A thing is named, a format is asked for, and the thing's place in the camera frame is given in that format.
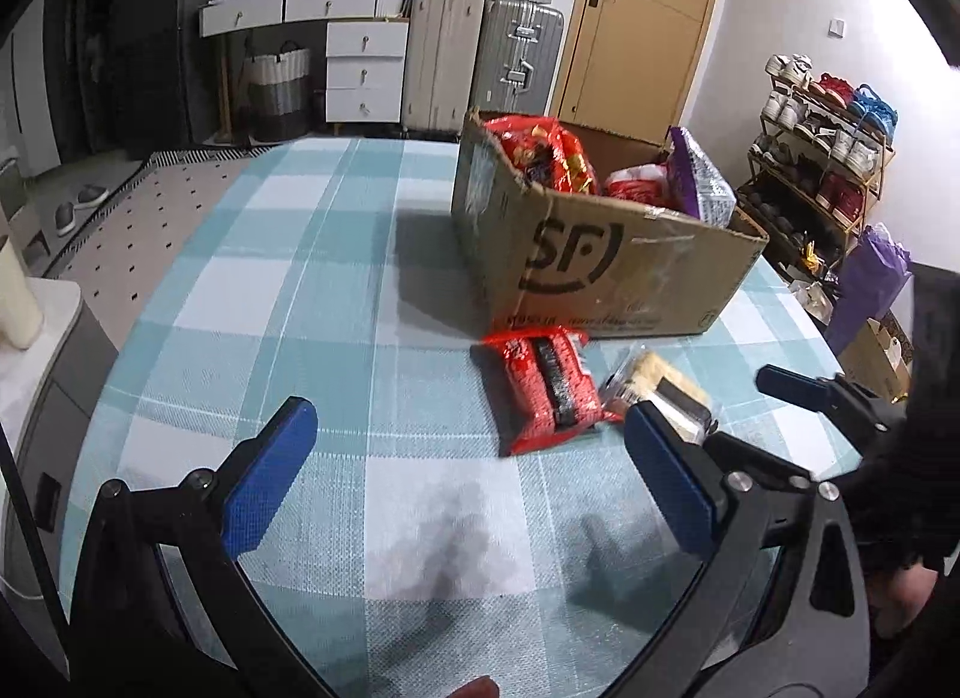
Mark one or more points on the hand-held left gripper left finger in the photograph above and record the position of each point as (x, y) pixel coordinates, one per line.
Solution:
(270, 473)

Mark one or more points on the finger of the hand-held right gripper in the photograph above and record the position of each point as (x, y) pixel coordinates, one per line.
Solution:
(795, 383)

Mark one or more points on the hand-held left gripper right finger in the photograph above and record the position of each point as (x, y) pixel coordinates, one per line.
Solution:
(667, 473)

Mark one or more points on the cream sandwich cracker packet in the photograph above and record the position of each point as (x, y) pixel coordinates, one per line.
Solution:
(652, 375)

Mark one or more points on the red black-striped snack packet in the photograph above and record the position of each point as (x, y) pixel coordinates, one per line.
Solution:
(532, 398)

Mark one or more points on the brown cardboard box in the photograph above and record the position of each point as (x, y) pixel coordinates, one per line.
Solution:
(637, 278)

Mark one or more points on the purple silver snack packet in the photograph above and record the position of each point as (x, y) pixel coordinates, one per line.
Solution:
(701, 180)

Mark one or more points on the red white snack packet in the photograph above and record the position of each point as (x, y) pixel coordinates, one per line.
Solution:
(637, 184)

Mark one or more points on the red chip bag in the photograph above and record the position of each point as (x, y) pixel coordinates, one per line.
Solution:
(540, 150)

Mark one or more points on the person's right hand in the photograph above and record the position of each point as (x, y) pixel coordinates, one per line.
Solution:
(900, 608)

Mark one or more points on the person's left hand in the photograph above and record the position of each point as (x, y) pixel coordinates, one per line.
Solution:
(474, 689)

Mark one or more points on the small open cardboard box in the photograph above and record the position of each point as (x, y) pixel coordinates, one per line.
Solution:
(874, 360)

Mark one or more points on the purple plastic bag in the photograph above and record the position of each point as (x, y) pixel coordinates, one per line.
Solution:
(870, 285)

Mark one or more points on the teal checked tablecloth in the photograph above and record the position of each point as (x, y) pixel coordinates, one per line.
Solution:
(300, 308)

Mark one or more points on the shoe rack with shoes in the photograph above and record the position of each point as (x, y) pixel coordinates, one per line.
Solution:
(810, 165)

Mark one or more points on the white nightstand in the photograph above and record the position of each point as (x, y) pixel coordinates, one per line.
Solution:
(45, 428)

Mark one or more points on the beige dotted rug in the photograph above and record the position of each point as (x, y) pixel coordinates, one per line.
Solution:
(150, 218)

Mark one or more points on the cream cylinder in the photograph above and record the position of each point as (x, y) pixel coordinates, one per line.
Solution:
(19, 293)

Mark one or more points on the grey slipper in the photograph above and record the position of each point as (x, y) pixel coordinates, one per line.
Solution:
(66, 218)
(91, 195)

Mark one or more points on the wooden door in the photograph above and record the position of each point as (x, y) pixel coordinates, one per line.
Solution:
(645, 53)

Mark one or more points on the woven laundry basket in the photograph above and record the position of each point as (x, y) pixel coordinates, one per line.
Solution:
(279, 90)

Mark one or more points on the white drawer cabinet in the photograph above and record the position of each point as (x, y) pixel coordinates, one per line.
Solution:
(366, 75)

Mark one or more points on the silver suitcase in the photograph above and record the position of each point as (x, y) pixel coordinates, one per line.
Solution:
(517, 53)

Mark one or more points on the white suitcase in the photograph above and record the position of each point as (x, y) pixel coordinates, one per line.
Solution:
(442, 53)

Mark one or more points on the dark wardrobe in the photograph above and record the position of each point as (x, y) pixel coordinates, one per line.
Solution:
(112, 45)

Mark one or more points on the white desk with drawers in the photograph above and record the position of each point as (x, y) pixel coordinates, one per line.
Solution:
(240, 11)

